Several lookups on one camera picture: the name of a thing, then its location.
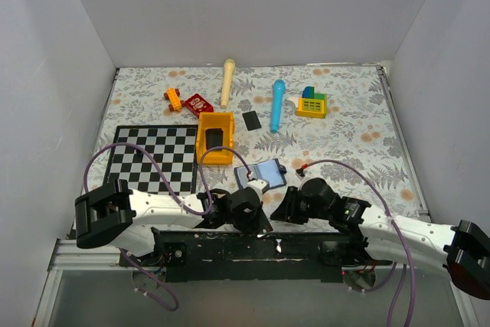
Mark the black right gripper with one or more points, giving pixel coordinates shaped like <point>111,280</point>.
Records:
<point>286,211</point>

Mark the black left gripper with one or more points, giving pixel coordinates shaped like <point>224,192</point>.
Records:
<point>253,225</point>

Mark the blue leather card holder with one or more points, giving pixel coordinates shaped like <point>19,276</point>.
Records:
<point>270,170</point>

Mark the black credit card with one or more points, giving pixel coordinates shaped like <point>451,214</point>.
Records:
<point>251,120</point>

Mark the black VIP card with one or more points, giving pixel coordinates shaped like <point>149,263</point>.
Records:
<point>264,228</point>

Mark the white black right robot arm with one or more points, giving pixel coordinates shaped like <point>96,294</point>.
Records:
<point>458,251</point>

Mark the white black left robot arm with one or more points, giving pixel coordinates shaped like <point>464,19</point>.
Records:
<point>117,215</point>

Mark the yellow plastic bin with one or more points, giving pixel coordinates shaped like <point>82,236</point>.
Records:
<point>225,121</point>

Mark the black silver chessboard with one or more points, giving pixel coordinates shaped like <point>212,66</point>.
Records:
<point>172,147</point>

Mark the yellow green toy brick house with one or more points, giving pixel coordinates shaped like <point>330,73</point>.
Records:
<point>311,104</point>

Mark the red owl toy block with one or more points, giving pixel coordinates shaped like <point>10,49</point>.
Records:
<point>197,105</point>

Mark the blue toy microphone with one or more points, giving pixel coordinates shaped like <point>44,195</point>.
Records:
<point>279,88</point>

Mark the yellow toy brick car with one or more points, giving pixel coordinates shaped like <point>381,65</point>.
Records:
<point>172,95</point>

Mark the cream toy microphone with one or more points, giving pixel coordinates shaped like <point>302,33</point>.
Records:
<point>229,67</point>

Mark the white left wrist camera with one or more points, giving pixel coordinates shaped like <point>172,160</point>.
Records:
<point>260,186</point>

